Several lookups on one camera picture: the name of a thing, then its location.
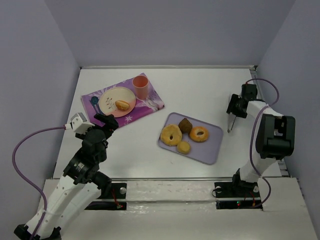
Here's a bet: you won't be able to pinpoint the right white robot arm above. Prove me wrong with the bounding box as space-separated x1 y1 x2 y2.
226 83 296 192

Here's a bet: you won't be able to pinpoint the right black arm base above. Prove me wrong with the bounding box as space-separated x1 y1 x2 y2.
211 181 263 210

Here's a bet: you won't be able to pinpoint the large glazed ring donut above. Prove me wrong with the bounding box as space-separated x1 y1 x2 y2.
160 124 182 146

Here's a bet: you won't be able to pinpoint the pink plastic cup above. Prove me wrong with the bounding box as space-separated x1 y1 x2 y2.
132 75 149 100

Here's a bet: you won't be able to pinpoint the dark brown chocolate pastry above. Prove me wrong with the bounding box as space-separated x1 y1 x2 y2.
178 118 193 134

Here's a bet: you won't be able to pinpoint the orange glazed bagel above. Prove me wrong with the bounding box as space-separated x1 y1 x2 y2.
189 126 209 143

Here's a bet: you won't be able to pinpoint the blue spoon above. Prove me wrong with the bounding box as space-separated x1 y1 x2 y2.
90 96 101 114

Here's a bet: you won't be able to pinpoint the cream and pink plate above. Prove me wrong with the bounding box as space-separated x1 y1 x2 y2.
98 87 136 118

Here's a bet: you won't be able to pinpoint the golden oval bread roll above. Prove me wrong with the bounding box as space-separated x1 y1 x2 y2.
115 100 130 111

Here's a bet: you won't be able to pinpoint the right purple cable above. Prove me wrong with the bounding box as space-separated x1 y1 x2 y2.
244 78 280 208

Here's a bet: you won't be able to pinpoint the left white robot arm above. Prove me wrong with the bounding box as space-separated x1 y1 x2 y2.
12 112 119 240

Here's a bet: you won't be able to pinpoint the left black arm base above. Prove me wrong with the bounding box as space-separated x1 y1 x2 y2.
85 182 127 211

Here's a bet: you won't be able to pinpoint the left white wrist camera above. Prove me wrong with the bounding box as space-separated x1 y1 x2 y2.
70 112 95 134

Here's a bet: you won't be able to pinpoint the lavender serving tray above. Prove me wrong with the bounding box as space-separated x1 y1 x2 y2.
164 112 224 165

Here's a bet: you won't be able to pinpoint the small round yellow bun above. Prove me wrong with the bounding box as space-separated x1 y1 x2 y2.
176 141 191 155

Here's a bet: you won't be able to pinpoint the metal tongs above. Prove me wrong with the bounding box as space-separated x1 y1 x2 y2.
227 106 237 133

